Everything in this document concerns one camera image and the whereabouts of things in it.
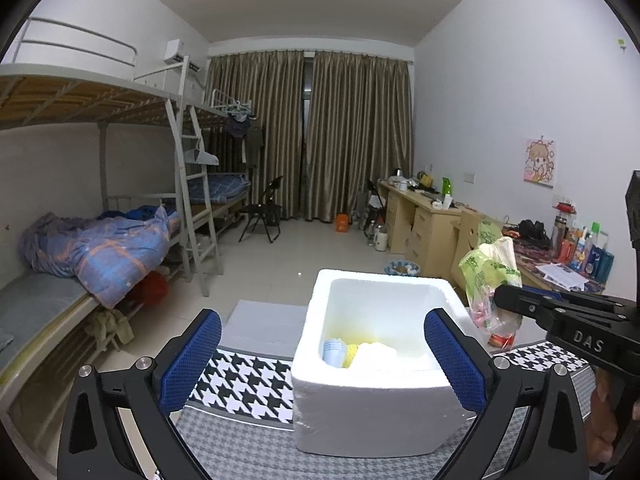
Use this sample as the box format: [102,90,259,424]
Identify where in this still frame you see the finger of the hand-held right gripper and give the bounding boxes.
[494,300,554,332]
[493,284,552,311]

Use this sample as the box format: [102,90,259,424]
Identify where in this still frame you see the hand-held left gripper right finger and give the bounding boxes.
[423,308,591,480]

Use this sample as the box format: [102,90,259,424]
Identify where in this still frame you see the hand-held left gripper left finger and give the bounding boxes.
[57,308,222,480]

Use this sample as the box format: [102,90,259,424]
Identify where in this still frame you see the green plastic bag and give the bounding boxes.
[459,220,523,351]

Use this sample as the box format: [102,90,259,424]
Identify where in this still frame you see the white tissue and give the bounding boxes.
[352,341,401,372]

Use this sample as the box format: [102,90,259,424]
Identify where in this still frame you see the white foam box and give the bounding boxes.
[291,268,476,461]

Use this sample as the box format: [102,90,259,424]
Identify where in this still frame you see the blue face mask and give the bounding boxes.
[322,339,347,368]

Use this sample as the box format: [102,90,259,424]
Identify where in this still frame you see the person's right hand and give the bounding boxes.
[586,372,613,473]

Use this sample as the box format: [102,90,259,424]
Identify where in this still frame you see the white paper sheets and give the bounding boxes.
[537,261,591,291]

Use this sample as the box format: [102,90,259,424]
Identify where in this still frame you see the houndstooth table cloth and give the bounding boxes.
[170,300,601,480]

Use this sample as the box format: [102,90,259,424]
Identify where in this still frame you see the black headphones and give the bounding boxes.
[517,220,551,248]

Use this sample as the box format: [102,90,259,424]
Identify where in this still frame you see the red lid thermos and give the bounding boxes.
[552,201,576,261]

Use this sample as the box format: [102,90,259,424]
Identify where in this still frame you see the red bag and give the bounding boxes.
[132,272,171,306]

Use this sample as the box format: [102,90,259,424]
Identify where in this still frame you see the cluster of toiletry bottles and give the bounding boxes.
[560,222,616,281]

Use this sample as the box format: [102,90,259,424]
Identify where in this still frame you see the beige cloth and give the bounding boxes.
[85,307,135,356]

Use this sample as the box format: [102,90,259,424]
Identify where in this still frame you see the wooden desk with drawers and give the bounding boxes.
[377,180,463,266]

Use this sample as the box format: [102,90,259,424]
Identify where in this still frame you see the blue plaid quilt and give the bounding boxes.
[20,205,181,309]

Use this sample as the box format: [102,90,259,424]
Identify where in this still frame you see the black folding chair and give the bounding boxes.
[238,176,283,244]

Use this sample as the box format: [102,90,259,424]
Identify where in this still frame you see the white metal bunk bed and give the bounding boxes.
[185,87,253,226]
[0,17,223,411]

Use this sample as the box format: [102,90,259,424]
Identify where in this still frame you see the brown curtain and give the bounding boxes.
[302,51,415,223]
[206,50,306,221]

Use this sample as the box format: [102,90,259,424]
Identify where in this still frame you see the hanging dark clothes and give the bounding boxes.
[225,112,263,168]

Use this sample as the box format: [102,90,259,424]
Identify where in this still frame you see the cartoon wall poster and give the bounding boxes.
[523,137,557,187]

